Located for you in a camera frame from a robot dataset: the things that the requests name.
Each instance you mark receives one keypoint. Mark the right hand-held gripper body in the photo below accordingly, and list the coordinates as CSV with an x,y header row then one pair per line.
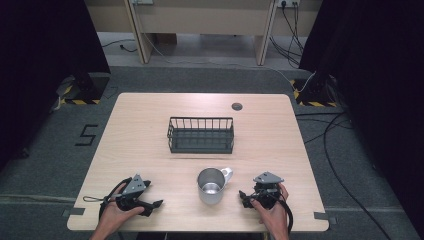
x,y
266,190

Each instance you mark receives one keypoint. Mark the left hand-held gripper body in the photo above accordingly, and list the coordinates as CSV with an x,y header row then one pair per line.
x,y
133,188

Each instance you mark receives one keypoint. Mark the silver metal cup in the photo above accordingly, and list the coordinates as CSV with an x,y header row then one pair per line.
x,y
211,186

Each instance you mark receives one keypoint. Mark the person's right hand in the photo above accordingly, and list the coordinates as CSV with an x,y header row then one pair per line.
x,y
275,216

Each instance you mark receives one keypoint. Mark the person's left hand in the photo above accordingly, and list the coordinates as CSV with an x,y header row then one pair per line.
x,y
115,213

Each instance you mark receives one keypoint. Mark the grey tape strip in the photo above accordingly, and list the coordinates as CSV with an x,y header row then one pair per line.
x,y
74,211
325,216

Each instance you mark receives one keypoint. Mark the black tape floor numeral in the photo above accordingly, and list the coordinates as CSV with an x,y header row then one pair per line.
x,y
87,135

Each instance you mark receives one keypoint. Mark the round grey table grommet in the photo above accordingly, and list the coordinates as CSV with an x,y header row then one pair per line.
x,y
237,106

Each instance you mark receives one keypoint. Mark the yellow black hazard tape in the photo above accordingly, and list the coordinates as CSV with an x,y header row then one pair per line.
x,y
78,101
316,104

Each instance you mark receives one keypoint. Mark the black stand base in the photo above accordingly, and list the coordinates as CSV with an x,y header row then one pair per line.
x,y
316,91
91,86

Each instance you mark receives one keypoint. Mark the black curtain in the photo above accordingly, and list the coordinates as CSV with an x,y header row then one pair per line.
x,y
383,83
40,66

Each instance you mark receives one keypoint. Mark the white power strip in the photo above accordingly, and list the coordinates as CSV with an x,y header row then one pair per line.
x,y
288,2

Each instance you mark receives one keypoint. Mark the grey wall socket box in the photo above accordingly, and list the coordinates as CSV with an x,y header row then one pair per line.
x,y
142,1

